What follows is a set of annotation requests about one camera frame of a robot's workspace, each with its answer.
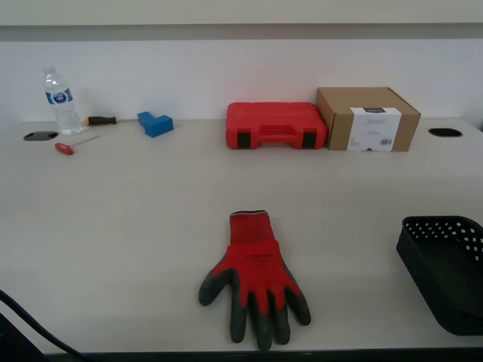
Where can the red plastic tool case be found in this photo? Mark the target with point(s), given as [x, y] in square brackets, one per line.
[275, 120]

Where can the red and grey work glove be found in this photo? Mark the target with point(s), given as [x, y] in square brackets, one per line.
[258, 264]

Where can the cardboard box with white label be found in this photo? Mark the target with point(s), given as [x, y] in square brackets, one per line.
[362, 102]

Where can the clear plastic water bottle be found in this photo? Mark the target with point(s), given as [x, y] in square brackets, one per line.
[62, 105]

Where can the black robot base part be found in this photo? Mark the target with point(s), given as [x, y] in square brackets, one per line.
[15, 343]

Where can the black perforated plastic basket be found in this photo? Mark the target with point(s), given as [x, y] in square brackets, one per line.
[445, 275]

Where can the black oval table grommet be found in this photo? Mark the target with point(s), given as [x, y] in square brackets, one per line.
[445, 132]
[40, 135]

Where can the blue L-shaped block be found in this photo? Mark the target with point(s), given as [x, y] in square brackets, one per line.
[155, 124]

